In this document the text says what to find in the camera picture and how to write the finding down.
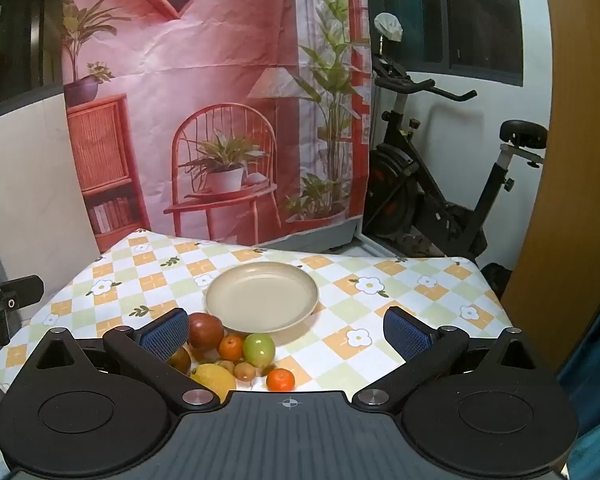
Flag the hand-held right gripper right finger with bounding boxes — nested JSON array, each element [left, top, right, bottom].
[[352, 306, 563, 413]]

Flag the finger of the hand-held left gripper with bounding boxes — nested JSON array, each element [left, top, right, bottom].
[[0, 275, 45, 313]]

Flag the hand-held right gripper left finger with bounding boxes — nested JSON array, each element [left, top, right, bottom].
[[30, 308, 221, 415]]

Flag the dark red apple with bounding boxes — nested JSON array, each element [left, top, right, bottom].
[[166, 346, 192, 376]]

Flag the light red apple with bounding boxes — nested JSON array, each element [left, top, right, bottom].
[[187, 312, 225, 352]]

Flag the orange tangerine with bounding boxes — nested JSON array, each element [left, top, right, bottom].
[[266, 367, 296, 393], [218, 335, 245, 362]]

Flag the green apple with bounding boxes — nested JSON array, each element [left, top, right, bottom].
[[243, 332, 276, 367]]

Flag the beige round plate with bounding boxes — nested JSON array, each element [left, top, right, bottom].
[[204, 261, 320, 335]]

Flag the checkered flower tablecloth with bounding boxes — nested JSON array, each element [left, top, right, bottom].
[[0, 228, 520, 411]]

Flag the yellow lemon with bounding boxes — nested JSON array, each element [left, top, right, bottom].
[[190, 363, 237, 403]]

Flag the black exercise bike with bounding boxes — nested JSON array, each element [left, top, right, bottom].
[[362, 40, 549, 263]]

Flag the blue curtain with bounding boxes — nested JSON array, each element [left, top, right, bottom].
[[555, 280, 600, 480]]

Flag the wooden door panel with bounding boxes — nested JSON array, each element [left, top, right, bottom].
[[500, 0, 600, 376]]

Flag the dark window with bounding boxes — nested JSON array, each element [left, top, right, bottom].
[[0, 0, 66, 126], [367, 0, 525, 86]]

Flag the pink printed backdrop cloth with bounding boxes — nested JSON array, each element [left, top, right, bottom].
[[61, 0, 373, 256]]

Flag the white plastic bag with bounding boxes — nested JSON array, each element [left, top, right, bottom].
[[373, 12, 403, 42]]

